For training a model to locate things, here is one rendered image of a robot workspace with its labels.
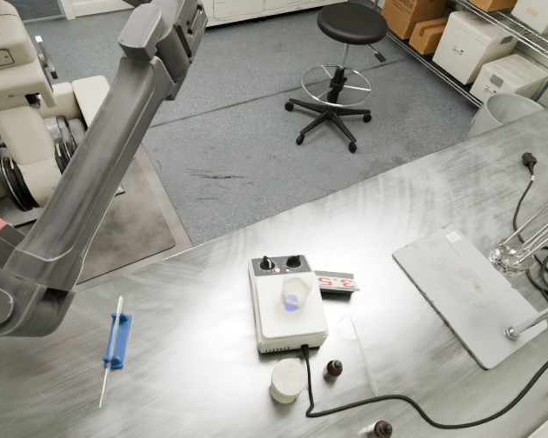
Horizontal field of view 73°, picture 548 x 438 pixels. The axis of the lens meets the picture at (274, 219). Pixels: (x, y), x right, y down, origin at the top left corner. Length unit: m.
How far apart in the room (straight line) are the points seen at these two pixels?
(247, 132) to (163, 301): 1.59
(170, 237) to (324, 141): 1.24
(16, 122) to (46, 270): 0.82
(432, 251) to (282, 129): 1.52
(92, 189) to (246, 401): 0.46
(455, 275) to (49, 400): 0.85
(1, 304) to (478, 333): 0.82
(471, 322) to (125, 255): 1.03
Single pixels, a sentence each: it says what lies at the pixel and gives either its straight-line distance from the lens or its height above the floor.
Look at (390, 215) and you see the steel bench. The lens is 0.99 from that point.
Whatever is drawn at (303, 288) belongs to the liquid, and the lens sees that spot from 0.68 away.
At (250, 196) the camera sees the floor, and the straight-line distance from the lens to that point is 1.92.
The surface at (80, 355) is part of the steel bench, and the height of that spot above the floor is 0.75.
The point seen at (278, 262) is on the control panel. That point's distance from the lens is 0.80.
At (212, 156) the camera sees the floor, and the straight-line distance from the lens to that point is 2.11.
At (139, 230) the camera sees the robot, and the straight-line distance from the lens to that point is 1.39.
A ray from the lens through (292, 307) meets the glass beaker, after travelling 0.68.
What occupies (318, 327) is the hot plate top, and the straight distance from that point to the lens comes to 0.70.
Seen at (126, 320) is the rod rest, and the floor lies 0.76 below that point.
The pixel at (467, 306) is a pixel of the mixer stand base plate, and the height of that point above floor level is 0.76.
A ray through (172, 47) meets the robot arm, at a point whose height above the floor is 1.20.
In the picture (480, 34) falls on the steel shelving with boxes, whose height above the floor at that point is 0.45.
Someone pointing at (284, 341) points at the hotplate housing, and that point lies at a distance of 0.71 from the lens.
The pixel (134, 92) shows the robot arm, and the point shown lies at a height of 1.18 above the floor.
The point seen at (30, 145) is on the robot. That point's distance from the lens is 1.27.
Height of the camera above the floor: 1.48
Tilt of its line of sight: 54 degrees down
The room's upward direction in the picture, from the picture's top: 8 degrees clockwise
